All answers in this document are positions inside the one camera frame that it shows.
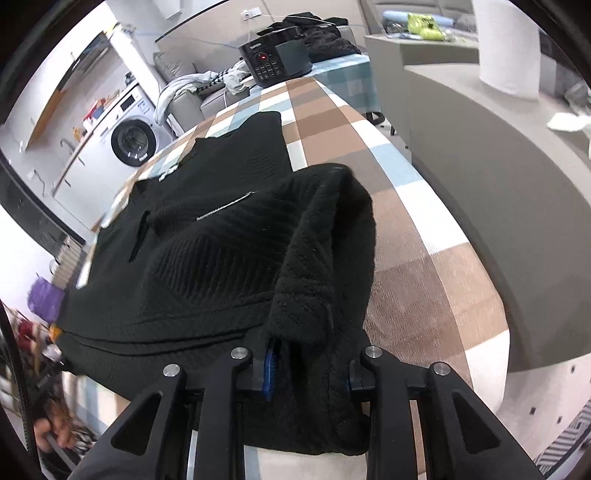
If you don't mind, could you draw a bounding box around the black knit sweater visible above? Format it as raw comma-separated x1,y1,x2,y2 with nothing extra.
58,111,375,455

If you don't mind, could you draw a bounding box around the white crumpled tissue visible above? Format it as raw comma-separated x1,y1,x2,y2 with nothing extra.
547,112,589,132

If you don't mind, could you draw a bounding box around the white paper towel roll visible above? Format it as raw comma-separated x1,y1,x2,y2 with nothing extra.
475,0,542,99

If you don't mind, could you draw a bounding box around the white washing machine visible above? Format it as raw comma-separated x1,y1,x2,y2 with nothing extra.
90,83,174,169

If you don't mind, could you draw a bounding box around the green toy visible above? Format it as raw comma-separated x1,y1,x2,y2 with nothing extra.
406,13,445,41

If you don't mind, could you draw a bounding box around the grey white garment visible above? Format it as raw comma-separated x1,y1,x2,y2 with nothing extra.
224,62,254,94

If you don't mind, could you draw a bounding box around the purple bag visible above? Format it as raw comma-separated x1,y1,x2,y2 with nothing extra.
27,276,64,320

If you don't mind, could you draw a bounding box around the white kitchen counter cabinet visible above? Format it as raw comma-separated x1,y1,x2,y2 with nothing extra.
51,117,139,199

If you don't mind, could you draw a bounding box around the black pressure cooker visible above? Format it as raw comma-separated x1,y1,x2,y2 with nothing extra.
238,25,315,88

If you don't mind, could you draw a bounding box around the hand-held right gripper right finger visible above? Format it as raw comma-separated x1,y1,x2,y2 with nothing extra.
347,345,546,480

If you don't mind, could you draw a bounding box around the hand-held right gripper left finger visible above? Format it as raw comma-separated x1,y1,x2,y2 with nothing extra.
95,336,280,480

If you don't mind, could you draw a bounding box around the pale blue garment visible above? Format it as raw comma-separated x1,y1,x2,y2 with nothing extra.
154,71,222,126

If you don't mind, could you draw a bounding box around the white wall cabinet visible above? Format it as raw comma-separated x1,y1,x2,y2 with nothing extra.
23,34,112,151

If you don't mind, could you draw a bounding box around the grey cabinet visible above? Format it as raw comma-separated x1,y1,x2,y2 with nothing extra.
404,62,591,372
364,32,481,153

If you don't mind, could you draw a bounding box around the grey sofa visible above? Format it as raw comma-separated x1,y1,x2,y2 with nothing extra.
154,46,259,134

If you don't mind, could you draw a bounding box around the brown blue plaid blanket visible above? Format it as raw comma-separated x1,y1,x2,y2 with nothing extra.
74,76,511,480

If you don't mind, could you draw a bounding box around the person's left hand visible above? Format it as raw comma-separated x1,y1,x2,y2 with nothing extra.
33,415,77,455

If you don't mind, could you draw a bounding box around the houndstooth cushion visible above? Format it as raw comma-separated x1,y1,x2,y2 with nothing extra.
198,69,232,97

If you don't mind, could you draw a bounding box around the light blue checked tablecloth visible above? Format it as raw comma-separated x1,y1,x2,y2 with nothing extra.
305,53,374,93

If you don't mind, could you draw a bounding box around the black jacket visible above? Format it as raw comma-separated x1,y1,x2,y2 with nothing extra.
270,14,362,62

